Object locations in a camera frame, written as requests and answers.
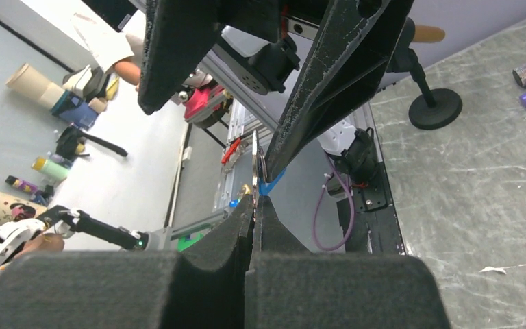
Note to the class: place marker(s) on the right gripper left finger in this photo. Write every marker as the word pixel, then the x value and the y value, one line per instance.
pixel 200 287

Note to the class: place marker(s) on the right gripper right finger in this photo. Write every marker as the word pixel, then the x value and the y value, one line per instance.
pixel 287 286

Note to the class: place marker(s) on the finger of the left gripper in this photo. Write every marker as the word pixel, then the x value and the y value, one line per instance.
pixel 343 70
pixel 179 34

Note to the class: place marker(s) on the blue key tag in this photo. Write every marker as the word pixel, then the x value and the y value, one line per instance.
pixel 264 188

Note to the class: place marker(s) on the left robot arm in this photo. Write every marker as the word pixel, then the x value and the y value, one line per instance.
pixel 264 66

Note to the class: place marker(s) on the red clamp tool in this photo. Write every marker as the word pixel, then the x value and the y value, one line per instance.
pixel 204 108

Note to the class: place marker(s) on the black microphone stand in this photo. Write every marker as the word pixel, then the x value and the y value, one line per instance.
pixel 434 108

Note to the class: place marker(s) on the blue box on floor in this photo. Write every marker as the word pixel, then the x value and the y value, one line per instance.
pixel 74 109

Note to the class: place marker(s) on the cream patterned mug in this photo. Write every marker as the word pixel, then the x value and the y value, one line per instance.
pixel 15 209

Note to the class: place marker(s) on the green yellow bottle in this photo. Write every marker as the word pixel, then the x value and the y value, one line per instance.
pixel 50 169

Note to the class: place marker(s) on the cardboard tube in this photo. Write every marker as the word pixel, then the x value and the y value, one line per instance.
pixel 32 84

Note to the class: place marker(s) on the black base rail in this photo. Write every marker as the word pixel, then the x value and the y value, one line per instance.
pixel 376 228

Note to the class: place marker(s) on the white teleoperation handle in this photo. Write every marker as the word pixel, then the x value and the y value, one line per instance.
pixel 65 223

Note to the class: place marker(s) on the black handled tool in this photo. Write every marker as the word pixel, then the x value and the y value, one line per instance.
pixel 71 143

